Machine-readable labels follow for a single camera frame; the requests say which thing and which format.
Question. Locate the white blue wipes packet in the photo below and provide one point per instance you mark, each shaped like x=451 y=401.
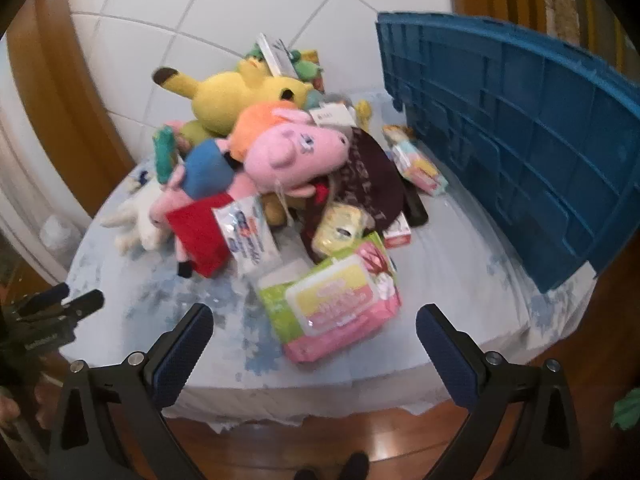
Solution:
x=247 y=235

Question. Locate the pig plush blue shirt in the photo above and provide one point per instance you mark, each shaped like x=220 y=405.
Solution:
x=207 y=165

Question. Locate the pastel doll box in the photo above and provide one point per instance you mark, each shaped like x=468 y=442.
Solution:
x=417 y=165

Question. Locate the small red white box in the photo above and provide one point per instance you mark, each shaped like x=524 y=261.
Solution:
x=398 y=232

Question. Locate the dark maroon knit hat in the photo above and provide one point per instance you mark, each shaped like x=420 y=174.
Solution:
x=370 y=180

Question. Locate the small yellow toy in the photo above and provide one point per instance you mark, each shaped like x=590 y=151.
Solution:
x=363 y=112

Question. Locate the pink yellow wet wipes pack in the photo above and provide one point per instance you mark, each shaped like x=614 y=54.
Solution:
x=340 y=300

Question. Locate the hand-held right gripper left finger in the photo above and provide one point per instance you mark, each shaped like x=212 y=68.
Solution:
x=182 y=355

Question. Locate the white plush toy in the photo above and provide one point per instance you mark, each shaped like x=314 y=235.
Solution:
x=140 y=215

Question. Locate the pink pig plush orange dress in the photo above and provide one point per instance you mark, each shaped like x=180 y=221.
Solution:
x=295 y=152

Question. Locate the white paper tag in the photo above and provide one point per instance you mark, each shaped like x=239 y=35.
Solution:
x=332 y=114

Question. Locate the teal green toy package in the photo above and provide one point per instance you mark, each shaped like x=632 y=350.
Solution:
x=164 y=155

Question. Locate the flat black device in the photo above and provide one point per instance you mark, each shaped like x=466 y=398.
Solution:
x=416 y=207

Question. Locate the person's left hand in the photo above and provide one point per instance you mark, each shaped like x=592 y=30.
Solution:
x=7 y=407

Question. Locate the blue plastic container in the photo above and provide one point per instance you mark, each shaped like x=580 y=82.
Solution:
x=525 y=135

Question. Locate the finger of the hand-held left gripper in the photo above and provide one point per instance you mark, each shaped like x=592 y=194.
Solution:
x=82 y=305
x=50 y=296

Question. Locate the black shoe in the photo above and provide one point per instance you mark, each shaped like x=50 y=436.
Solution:
x=305 y=475
x=355 y=466

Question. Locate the green plant leaf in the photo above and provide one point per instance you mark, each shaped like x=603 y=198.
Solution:
x=629 y=412

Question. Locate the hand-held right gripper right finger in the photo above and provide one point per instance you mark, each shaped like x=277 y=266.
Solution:
x=445 y=355

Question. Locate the yellow plush toy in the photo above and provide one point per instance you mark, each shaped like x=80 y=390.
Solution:
x=225 y=97

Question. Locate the blue white printed tablecloth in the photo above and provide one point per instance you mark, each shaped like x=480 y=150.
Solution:
x=150 y=310

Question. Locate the yellow tissue packet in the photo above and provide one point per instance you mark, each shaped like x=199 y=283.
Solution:
x=337 y=230

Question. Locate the green wipes pack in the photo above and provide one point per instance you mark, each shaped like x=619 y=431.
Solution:
x=275 y=302

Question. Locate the pig plush red dress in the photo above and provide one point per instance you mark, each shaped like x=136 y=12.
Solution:
x=200 y=232

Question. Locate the teal plush toy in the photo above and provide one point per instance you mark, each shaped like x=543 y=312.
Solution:
x=316 y=98

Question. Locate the red yellow box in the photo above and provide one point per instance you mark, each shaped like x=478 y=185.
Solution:
x=315 y=72

